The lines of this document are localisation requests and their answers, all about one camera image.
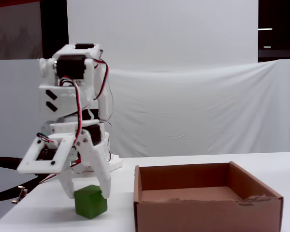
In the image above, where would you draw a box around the black table clamp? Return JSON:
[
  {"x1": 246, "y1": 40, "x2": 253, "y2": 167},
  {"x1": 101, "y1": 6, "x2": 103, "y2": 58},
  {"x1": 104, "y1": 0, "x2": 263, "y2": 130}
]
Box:
[{"x1": 0, "y1": 156, "x2": 57, "y2": 203}]

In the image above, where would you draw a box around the white gripper with motor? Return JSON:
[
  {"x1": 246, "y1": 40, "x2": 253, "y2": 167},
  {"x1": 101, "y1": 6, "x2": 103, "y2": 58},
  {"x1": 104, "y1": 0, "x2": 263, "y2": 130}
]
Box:
[{"x1": 58, "y1": 123, "x2": 112, "y2": 200}]

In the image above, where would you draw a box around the white backdrop board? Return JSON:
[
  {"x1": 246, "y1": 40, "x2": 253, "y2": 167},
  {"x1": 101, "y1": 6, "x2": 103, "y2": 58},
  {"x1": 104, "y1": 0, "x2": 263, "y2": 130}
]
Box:
[{"x1": 66, "y1": 0, "x2": 260, "y2": 73}]

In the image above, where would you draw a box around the green cube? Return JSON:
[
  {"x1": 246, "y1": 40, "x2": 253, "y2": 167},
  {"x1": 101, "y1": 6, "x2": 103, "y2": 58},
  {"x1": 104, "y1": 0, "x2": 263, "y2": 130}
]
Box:
[{"x1": 73, "y1": 184, "x2": 108, "y2": 220}]

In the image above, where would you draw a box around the brown cardboard box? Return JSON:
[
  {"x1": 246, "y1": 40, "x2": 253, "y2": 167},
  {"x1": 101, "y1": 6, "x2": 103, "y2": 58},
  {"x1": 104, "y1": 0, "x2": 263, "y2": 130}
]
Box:
[{"x1": 133, "y1": 160, "x2": 285, "y2": 232}]

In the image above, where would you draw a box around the red white base cable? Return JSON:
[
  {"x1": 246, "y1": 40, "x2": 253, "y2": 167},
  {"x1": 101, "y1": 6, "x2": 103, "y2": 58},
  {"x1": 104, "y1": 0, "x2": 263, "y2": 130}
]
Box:
[{"x1": 38, "y1": 173, "x2": 58, "y2": 185}]

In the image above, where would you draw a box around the red black servo cable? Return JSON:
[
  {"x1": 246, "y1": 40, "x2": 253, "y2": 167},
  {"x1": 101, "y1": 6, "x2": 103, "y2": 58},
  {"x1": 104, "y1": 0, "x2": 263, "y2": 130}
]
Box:
[{"x1": 59, "y1": 49, "x2": 115, "y2": 147}]

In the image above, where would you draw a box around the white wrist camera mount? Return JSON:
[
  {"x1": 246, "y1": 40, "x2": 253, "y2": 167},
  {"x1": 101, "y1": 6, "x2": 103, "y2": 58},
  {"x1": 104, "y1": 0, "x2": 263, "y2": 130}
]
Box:
[{"x1": 16, "y1": 134, "x2": 75, "y2": 175}]

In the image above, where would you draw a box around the grey partition panel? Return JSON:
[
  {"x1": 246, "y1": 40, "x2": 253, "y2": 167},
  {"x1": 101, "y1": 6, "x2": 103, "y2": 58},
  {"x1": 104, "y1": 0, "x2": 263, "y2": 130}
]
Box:
[{"x1": 0, "y1": 58, "x2": 63, "y2": 184}]

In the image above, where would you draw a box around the brown wooden door panel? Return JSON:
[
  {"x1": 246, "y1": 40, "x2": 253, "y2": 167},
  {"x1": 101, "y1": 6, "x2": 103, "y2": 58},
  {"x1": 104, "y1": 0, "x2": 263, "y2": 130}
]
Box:
[{"x1": 0, "y1": 0, "x2": 44, "y2": 61}]

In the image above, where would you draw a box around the white cloth backdrop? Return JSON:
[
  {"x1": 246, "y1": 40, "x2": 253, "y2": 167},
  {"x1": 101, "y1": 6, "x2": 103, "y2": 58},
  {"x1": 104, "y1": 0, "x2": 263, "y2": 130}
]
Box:
[{"x1": 105, "y1": 58, "x2": 290, "y2": 158}]

